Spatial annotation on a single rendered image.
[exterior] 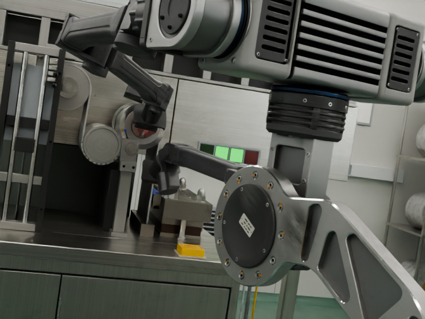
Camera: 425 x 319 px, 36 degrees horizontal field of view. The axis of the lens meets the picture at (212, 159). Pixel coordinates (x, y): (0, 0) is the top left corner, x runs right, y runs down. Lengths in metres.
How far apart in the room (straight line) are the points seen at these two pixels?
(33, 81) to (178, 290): 0.74
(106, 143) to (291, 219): 1.18
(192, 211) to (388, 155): 3.47
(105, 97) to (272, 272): 1.50
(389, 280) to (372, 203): 4.54
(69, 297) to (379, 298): 1.17
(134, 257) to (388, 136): 3.81
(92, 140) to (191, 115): 0.51
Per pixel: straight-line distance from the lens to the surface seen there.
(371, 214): 5.45
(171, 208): 2.13
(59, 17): 2.45
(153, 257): 1.88
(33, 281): 1.90
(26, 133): 2.01
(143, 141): 2.12
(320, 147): 1.10
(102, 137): 2.11
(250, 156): 2.55
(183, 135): 2.48
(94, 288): 1.92
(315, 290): 5.38
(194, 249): 1.93
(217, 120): 2.51
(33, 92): 2.00
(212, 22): 0.96
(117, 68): 1.60
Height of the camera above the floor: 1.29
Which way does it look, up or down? 3 degrees down
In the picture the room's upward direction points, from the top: 8 degrees clockwise
